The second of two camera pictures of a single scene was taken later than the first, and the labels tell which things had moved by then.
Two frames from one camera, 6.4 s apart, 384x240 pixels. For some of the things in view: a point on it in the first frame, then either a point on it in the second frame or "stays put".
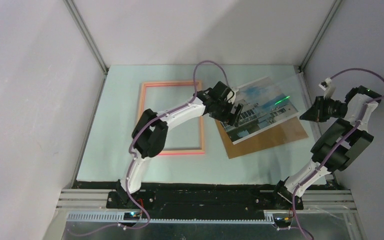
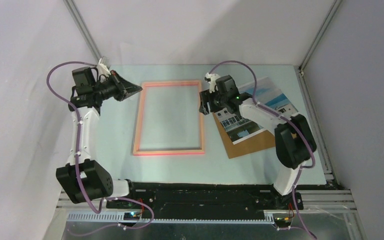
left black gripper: [226, 117] → [124, 88]
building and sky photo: [264, 105] stays put
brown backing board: [289, 131] stays put
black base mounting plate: [202, 197] stays put
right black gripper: [316, 112] → [204, 108]
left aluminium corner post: [89, 40] stays put
